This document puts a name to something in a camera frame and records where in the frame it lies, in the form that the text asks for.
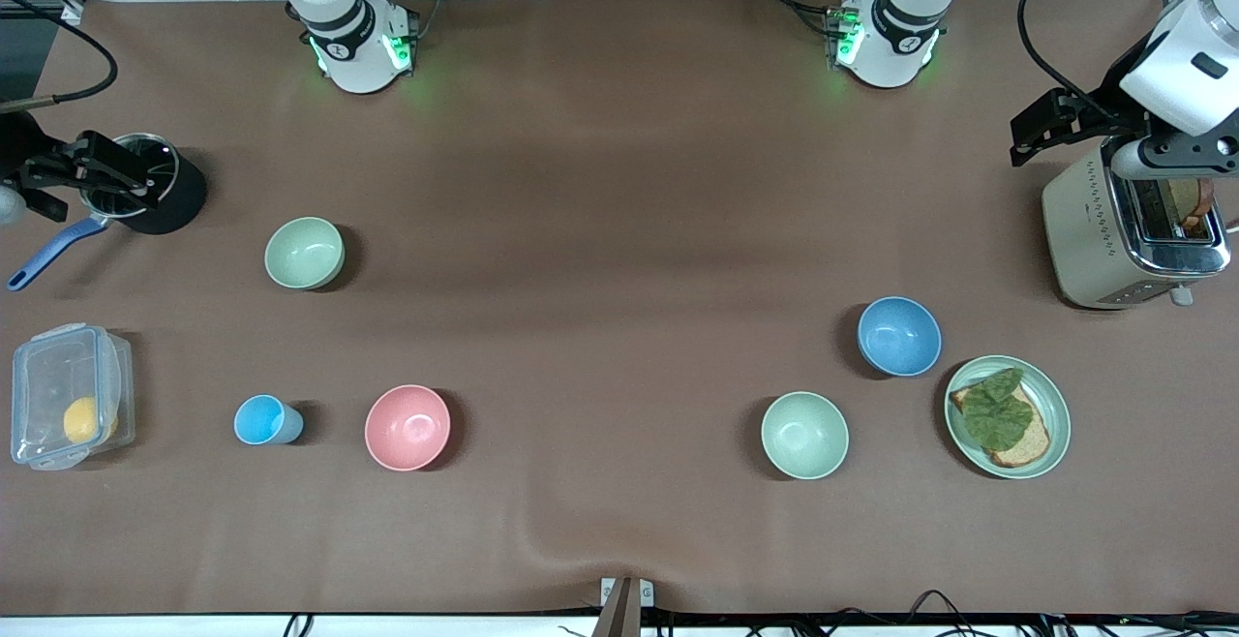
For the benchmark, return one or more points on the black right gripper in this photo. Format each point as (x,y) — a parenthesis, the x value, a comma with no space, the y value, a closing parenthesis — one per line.
(21,140)

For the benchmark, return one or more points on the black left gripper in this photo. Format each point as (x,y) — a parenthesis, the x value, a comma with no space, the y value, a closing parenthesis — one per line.
(1109,91)

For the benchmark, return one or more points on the light green bowl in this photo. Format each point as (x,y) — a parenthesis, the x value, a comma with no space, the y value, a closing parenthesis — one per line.
(804,435)
(304,252)

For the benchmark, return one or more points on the blue bowl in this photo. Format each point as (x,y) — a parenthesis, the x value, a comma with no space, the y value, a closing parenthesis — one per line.
(898,335)

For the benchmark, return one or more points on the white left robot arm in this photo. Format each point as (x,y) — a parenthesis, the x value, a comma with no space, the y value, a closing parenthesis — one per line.
(1176,75)

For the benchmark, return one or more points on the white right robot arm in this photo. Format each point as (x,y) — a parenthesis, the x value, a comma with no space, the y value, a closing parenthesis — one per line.
(339,27)

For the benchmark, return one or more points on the pink bowl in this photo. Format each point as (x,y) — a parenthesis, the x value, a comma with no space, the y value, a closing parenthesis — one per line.
(407,427)

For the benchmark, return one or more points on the glass pot lid blue knob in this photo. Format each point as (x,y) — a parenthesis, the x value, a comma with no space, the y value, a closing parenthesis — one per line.
(163,155)

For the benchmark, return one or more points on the beige chrome toaster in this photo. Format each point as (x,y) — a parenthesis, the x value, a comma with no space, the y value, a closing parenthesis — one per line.
(1084,240)

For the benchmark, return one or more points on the brown toast slice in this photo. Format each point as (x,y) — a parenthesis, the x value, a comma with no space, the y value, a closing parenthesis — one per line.
(1189,203)

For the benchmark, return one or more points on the clear plastic lidded container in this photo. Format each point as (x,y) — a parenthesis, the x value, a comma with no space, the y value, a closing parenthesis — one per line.
(48,376)

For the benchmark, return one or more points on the yellow lemon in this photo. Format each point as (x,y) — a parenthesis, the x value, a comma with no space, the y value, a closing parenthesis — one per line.
(82,420)

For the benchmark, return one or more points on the light green plate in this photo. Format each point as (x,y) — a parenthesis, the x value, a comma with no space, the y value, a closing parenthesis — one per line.
(1055,400)

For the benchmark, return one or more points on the light blue cup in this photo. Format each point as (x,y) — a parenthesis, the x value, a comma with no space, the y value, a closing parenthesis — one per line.
(261,420)

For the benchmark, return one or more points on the green lettuce leaf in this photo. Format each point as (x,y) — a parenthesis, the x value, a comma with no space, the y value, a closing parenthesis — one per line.
(997,409)

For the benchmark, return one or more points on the bread slice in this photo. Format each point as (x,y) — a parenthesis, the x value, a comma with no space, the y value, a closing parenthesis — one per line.
(1031,443)

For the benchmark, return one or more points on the brown table cloth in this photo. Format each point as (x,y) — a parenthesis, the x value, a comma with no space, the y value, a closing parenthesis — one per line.
(619,134)

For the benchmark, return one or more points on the metal table edge bracket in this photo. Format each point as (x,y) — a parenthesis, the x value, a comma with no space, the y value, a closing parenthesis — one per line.
(626,603)

